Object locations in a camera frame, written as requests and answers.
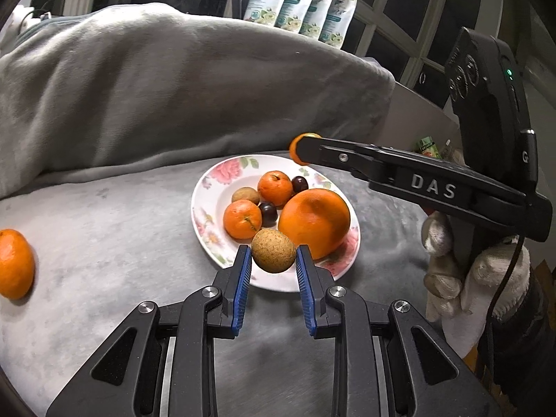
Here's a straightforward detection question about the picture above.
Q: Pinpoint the green printed box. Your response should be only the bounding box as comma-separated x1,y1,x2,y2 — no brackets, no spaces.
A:
417,138,444,160

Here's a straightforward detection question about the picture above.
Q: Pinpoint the small tangerine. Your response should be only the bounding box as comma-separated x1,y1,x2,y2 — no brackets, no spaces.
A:
289,132,322,166

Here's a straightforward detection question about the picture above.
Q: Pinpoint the large orange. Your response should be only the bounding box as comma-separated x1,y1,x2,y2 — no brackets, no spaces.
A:
278,189,351,260

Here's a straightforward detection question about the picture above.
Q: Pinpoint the person's right hand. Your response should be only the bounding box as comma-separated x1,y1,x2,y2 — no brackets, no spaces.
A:
419,211,533,357

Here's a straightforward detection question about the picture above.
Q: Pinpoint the brown longan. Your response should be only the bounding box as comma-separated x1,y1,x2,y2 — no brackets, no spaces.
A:
252,229,297,274
231,187,261,205

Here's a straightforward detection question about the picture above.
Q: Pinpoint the grey fleece blanket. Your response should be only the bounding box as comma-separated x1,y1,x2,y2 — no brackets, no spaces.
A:
0,4,479,417

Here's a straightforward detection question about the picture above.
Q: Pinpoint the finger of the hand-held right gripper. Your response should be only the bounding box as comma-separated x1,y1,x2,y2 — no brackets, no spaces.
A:
300,136,394,183

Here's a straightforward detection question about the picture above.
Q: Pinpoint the white power strip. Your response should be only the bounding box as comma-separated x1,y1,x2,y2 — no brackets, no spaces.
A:
13,5,55,27

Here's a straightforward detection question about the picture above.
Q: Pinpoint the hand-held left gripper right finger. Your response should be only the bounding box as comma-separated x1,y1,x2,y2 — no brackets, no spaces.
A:
295,244,505,417

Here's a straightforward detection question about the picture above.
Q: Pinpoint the black cable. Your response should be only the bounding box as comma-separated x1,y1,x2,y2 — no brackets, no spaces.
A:
485,235,529,383

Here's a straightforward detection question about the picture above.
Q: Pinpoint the floral white plate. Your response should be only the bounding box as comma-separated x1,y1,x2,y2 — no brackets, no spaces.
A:
191,154,361,293

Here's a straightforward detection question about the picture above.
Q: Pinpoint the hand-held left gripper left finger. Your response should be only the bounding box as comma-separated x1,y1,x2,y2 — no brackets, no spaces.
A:
46,245,253,417

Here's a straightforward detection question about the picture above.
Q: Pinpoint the person's right forearm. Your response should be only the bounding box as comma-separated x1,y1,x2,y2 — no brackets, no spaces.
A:
475,269,556,402

